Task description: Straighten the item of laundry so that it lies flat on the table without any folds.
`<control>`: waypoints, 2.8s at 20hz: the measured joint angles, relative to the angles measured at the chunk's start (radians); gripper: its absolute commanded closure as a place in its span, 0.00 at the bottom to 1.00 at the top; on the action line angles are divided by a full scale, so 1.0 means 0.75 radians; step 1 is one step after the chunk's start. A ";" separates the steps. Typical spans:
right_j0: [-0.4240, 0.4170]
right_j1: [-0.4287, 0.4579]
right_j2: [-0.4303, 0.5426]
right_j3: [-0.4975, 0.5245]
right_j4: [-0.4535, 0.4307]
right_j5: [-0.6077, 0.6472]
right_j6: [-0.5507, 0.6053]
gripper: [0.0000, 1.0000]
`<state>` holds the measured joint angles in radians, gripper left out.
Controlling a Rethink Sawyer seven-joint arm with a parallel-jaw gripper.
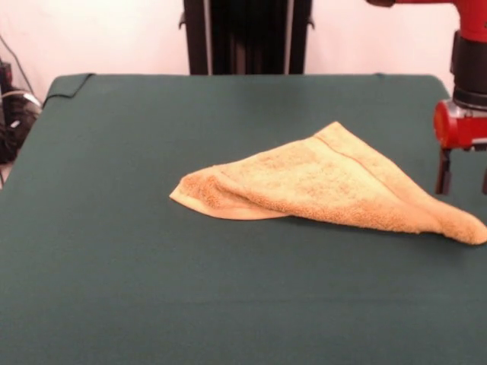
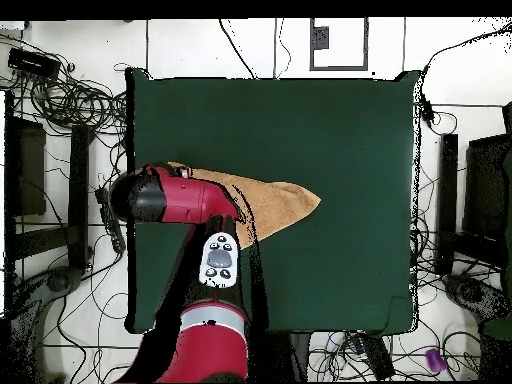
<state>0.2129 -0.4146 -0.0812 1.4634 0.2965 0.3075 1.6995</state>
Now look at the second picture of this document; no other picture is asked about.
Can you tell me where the tan terry towel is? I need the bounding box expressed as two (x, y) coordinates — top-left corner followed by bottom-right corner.
(166, 161), (322, 250)

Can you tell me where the black flat panel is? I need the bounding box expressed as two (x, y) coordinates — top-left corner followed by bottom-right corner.
(462, 133), (511, 241)
(3, 91), (47, 217)

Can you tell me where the long black power strip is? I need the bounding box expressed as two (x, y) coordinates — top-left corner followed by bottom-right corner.
(94, 186), (127, 255)

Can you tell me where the dark green table cloth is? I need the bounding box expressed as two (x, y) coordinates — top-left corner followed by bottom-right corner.
(124, 66), (421, 336)

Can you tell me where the grey stand base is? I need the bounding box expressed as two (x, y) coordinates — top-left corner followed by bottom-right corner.
(441, 273), (512, 321)
(7, 265), (83, 383)

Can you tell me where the black box device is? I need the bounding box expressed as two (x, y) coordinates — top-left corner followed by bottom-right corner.
(7, 46), (62, 81)

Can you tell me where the wide black power strip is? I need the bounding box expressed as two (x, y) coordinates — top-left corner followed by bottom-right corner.
(357, 333), (397, 381)

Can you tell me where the purple small object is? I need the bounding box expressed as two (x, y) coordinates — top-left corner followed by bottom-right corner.
(424, 347), (447, 374)

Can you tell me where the dark green round pad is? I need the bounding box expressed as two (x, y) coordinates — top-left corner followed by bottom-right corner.
(481, 317), (512, 341)

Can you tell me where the black upright post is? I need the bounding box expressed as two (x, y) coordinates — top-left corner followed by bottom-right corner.
(66, 124), (95, 270)
(434, 132), (460, 276)

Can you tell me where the tangle of black cables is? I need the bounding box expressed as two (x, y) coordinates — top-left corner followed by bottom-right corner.
(0, 33), (129, 137)

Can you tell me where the thick black cable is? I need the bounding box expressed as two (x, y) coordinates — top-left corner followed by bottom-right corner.
(218, 18), (257, 79)

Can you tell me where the grey rectangular frame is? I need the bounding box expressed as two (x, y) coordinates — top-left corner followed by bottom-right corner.
(308, 17), (370, 72)

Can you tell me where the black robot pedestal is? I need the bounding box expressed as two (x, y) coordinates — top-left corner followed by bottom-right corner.
(247, 331), (311, 382)

